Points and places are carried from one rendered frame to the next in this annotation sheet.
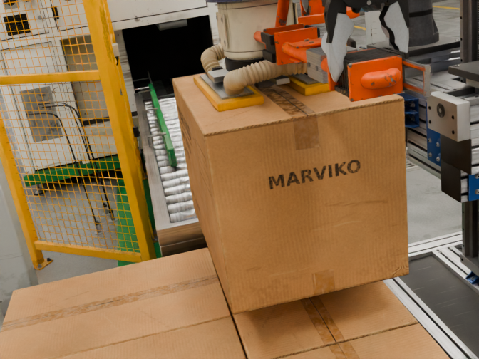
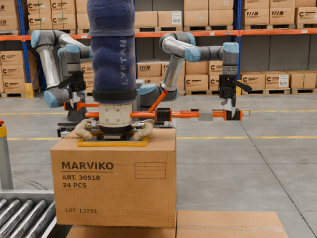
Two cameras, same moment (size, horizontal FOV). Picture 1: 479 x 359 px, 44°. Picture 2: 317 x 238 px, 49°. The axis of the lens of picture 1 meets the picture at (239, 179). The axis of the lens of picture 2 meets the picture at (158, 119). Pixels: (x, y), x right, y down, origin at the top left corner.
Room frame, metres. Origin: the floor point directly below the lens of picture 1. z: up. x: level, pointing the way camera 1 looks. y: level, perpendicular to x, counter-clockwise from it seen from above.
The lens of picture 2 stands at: (0.78, 1.58, 1.62)
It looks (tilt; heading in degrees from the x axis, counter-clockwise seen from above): 14 degrees down; 283
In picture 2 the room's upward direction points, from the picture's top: 1 degrees counter-clockwise
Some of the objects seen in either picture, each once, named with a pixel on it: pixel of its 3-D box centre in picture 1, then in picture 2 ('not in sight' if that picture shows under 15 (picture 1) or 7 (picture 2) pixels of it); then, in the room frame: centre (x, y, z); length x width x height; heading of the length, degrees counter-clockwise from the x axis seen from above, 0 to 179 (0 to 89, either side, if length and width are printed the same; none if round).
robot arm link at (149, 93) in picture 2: not in sight; (149, 94); (1.36, -0.69, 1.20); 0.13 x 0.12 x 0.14; 38
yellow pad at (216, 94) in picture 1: (224, 82); (112, 139); (1.37, 0.00, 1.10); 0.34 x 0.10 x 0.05; 10
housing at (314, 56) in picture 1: (331, 63); (205, 115); (0.93, -0.17, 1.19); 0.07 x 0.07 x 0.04; 10
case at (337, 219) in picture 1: (276, 164); (120, 173); (1.38, -0.10, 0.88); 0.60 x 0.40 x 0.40; 9
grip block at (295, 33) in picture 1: (290, 43); (163, 114); (1.14, -0.14, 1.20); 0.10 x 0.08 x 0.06; 100
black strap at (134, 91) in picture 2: not in sight; (114, 92); (1.39, -0.10, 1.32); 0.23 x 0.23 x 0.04
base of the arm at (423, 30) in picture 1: (413, 25); (78, 111); (1.85, -0.61, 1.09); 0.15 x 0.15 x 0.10
